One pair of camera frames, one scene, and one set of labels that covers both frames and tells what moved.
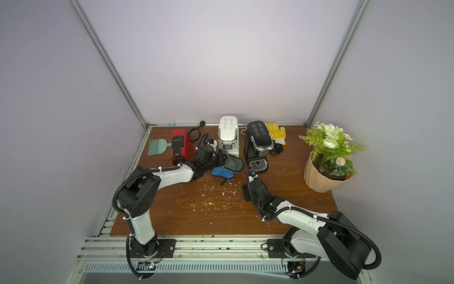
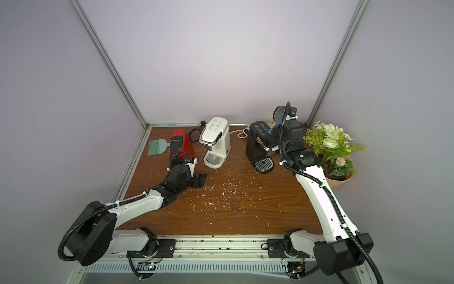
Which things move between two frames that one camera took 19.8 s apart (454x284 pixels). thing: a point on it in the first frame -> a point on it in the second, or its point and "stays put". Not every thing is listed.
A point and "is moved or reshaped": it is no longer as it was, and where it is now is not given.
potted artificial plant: (329, 163) stays put
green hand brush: (158, 147) stays put
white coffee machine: (228, 135) is moved or reshaped
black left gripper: (220, 160) -> (197, 184)
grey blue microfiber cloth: (221, 172) -> (272, 125)
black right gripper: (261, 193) -> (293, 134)
